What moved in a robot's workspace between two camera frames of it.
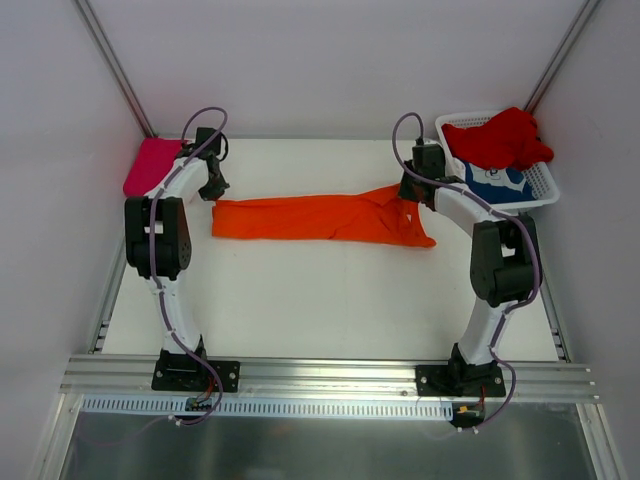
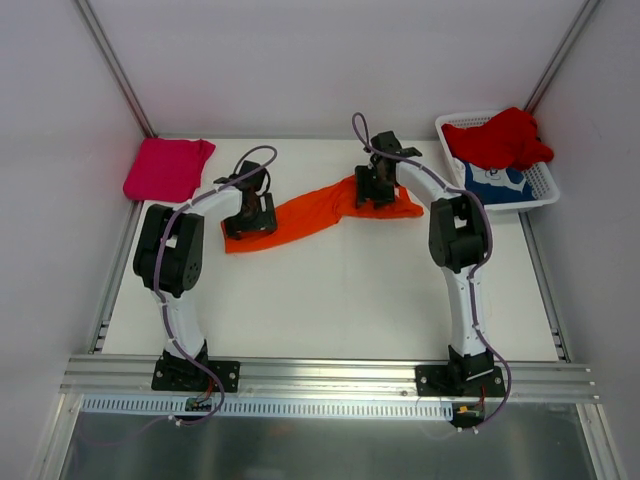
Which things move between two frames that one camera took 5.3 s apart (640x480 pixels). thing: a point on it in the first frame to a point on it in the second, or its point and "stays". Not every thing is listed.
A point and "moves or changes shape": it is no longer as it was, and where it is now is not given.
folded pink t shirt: [151, 165] stays
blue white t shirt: [502, 186] stays
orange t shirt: [381, 216] moves or changes shape
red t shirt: [506, 140] stays
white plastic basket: [541, 177] stays
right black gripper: [410, 186] to [375, 194]
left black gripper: [214, 185] to [251, 225]
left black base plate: [187, 373] stays
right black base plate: [459, 381] stays
